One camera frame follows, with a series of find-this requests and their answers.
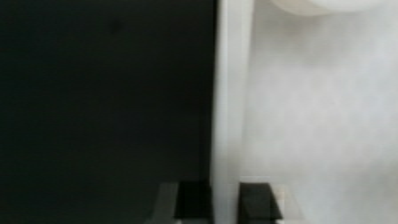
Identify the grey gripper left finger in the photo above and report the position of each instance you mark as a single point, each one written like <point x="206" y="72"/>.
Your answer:
<point x="161" y="216"/>

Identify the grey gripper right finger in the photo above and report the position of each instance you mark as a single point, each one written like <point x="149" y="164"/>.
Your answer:
<point x="277" y="203"/>

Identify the white desk tabletop tray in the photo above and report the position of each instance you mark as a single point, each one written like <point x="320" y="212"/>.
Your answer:
<point x="305" y="111"/>

